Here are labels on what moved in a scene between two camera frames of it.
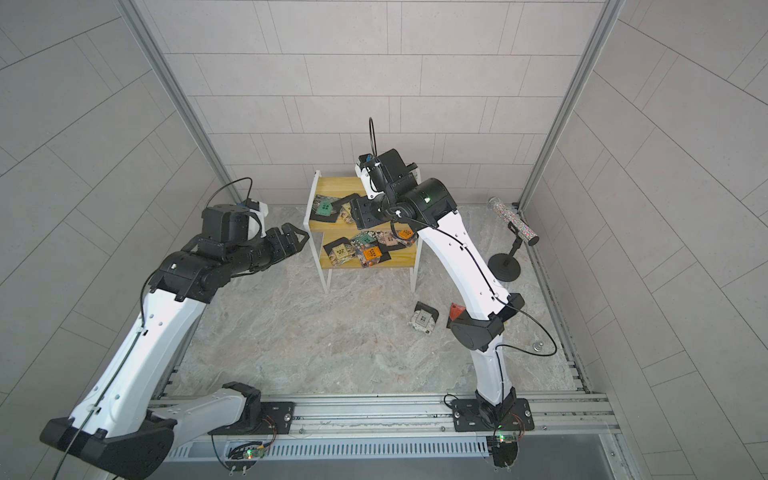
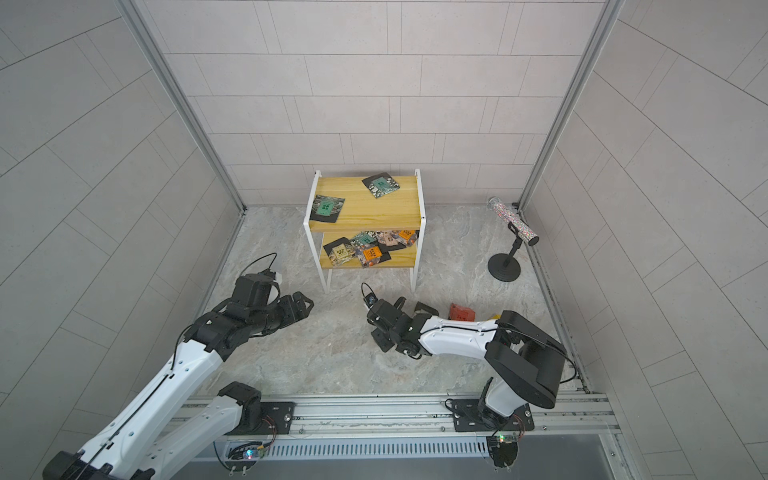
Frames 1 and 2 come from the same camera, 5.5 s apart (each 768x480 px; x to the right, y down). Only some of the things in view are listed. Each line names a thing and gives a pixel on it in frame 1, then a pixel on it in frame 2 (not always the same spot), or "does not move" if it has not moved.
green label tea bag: [323, 209] does not move
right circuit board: [503, 449] does not move
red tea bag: [455, 311] does not move
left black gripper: [286, 248] -> [288, 302]
